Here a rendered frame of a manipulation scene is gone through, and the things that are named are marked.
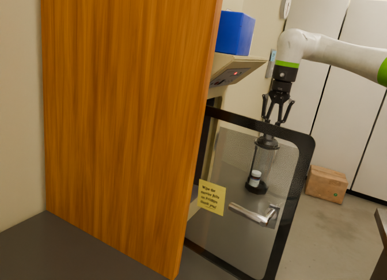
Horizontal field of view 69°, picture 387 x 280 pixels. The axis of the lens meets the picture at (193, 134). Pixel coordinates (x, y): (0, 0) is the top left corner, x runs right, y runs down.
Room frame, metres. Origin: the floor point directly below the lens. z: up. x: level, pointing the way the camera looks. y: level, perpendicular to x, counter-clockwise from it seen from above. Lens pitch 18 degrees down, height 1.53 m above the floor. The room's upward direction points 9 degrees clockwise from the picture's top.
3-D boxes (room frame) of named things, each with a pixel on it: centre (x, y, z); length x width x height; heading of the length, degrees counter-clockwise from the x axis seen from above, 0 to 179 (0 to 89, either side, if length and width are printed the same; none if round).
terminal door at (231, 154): (0.59, -0.10, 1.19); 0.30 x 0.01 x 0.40; 58
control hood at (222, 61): (0.79, -0.08, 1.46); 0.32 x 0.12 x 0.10; 155
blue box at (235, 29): (0.72, -0.04, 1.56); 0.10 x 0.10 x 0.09; 65
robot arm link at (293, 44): (1.14, -0.32, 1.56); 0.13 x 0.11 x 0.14; 120
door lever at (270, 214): (0.53, -0.15, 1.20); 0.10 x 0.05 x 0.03; 58
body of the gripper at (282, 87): (1.14, -0.32, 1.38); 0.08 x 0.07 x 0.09; 65
